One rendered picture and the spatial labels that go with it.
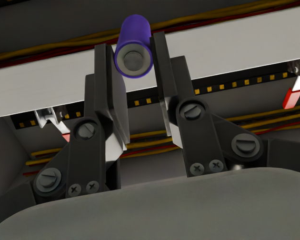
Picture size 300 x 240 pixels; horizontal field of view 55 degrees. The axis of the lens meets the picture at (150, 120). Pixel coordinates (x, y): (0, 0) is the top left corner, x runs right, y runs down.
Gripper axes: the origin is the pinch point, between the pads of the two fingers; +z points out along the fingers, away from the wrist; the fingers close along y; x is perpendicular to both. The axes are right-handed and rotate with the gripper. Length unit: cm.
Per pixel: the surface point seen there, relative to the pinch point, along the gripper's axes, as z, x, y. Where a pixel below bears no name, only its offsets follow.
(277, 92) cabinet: 24.1, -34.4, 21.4
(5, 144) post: 21.2, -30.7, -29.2
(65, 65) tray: 11.5, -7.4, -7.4
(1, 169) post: 16.3, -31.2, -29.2
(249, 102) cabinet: 23.8, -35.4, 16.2
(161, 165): 12.8, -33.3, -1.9
